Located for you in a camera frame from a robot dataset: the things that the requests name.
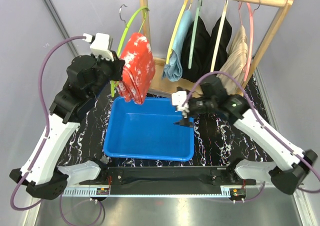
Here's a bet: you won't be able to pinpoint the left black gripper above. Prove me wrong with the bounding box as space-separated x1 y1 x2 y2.
87 50 125 100

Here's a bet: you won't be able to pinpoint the green plastic hanger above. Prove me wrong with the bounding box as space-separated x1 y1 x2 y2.
109 3 151 98

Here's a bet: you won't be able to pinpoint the red white patterned trousers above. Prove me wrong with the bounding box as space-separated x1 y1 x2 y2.
116 33 156 105

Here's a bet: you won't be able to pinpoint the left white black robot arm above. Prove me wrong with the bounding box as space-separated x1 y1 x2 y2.
9 51 125 200

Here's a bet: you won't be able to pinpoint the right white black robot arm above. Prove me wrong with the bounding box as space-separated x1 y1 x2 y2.
171 72 320 195

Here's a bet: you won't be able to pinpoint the light blue trousers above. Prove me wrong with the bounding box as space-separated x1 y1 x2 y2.
162 10 193 82

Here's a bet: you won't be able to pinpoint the black trousers left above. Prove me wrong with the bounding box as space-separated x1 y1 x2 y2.
180 16 211 82

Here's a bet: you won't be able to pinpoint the black trousers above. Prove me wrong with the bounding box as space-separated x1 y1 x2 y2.
180 16 211 82
201 17 232 75

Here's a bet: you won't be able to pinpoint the beige trousers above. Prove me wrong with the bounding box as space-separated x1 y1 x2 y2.
220 25 249 84

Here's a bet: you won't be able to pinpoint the black trousers right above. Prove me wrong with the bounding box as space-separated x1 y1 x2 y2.
201 17 232 75

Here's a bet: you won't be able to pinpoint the yellow plastic hanger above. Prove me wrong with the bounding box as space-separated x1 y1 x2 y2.
164 0 196 65

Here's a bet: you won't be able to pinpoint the mint green hanger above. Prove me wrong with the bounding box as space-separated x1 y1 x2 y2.
188 0 203 69

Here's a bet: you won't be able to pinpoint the cream plastic hanger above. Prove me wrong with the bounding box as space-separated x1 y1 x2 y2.
210 0 228 72

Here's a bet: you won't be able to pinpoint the pink plastic hanger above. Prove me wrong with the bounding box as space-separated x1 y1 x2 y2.
238 2 255 84

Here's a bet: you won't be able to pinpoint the blue plastic bin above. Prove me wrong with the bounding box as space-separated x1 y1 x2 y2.
103 97 194 162

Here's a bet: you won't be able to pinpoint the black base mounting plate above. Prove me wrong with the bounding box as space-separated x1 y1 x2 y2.
99 165 258 197

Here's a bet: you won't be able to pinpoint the wooden clothes rack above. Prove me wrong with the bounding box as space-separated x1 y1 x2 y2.
149 0 294 97

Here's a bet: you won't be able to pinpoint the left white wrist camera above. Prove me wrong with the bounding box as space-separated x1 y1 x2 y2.
83 33 114 61

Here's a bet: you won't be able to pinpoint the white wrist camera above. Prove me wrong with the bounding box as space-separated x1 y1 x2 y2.
83 33 114 61
171 91 189 113

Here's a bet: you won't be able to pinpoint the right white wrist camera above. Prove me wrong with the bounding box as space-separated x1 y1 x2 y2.
171 91 189 113

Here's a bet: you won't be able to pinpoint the aluminium rail frame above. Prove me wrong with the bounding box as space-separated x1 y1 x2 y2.
25 177 317 226

